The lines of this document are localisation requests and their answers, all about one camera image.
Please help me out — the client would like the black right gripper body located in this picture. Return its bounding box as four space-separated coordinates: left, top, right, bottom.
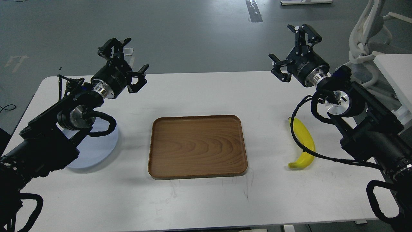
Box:
286 48 330 88

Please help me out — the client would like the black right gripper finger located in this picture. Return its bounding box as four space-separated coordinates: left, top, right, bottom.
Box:
287 24 323 55
269 54 292 82

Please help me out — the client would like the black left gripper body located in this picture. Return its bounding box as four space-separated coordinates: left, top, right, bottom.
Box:
91 60 132 99

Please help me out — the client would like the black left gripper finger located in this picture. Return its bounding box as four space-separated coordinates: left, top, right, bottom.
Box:
127 64 150 93
98 38 132 62

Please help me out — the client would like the yellow banana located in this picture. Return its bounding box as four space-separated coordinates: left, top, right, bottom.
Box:
287 118 315 170

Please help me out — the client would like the light blue plate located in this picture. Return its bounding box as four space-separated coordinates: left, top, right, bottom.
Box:
67 126 119 169

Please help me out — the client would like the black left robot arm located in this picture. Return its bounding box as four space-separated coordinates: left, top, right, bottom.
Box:
0 38 149 232

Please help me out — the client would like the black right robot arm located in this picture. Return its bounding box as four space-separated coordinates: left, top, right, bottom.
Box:
269 24 411 232

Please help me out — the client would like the white floor base board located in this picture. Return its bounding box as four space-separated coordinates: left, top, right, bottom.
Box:
280 0 333 5

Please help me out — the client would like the white office chair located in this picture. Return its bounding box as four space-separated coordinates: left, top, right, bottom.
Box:
346 0 412 88

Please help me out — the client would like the brown wooden tray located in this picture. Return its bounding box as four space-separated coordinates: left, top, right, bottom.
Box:
148 115 248 180

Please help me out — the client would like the white side table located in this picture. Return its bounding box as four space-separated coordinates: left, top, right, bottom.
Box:
374 54 412 131

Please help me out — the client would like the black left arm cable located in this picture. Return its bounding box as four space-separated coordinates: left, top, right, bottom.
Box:
85 111 117 137

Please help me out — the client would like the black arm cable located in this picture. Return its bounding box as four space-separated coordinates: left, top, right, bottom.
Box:
85 111 117 137
290 94 383 169

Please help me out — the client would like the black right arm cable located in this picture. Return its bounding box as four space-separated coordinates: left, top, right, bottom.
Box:
290 94 383 169

